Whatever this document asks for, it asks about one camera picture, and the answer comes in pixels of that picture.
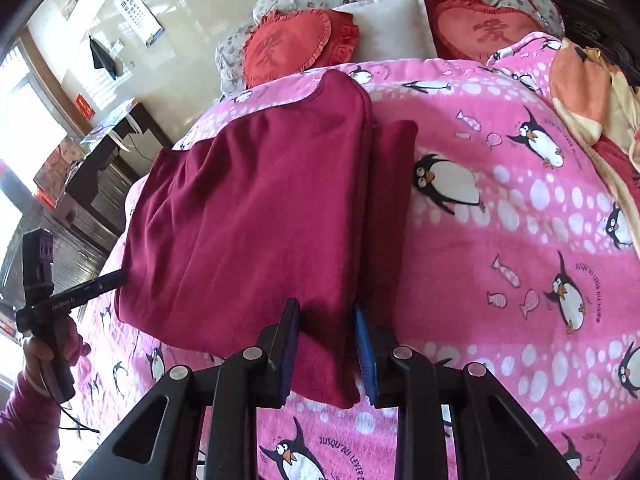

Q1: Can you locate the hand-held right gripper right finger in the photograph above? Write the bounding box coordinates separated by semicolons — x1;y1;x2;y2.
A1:
352;302;571;480

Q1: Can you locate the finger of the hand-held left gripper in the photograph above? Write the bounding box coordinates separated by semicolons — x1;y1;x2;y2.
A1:
47;269;128;311

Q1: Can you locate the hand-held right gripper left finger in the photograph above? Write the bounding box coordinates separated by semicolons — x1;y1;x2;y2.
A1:
72;297;303;480

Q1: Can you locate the maroon knit garment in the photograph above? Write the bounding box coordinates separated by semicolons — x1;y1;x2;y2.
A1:
114;67;420;411

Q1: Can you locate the person's left forearm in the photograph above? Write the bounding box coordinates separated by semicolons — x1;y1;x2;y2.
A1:
0;372;63;478

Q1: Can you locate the person's left hand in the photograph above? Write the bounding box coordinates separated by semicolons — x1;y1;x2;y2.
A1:
21;317;92;391

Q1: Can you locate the dark wooden desk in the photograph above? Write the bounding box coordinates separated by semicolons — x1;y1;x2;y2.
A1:
60;102;173;251

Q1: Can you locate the patterned box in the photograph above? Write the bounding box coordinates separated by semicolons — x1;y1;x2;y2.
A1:
32;135;86;201

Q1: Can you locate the window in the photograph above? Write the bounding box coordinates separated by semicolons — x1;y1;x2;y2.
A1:
0;45;66;201

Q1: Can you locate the pink penguin print blanket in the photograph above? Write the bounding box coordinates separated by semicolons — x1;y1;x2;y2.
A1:
70;31;640;480

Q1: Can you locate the red heart cushion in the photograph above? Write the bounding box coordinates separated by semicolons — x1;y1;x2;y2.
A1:
242;8;360;88
425;0;551;63

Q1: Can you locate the white pillow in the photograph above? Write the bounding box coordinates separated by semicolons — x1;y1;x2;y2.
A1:
332;0;438;63

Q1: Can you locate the orange red cream blanket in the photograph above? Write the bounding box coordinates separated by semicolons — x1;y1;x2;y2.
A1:
549;35;640;271

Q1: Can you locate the dark carved wooden headboard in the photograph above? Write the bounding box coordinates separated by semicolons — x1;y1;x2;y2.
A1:
535;0;640;76

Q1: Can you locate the black cable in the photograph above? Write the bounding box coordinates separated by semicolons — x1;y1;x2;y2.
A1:
57;400;101;435

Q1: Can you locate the black cloth on wall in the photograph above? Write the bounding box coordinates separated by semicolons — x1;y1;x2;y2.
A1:
89;35;118;81

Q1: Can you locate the eye chart wall poster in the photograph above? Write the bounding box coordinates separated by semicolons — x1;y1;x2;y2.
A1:
114;0;165;48

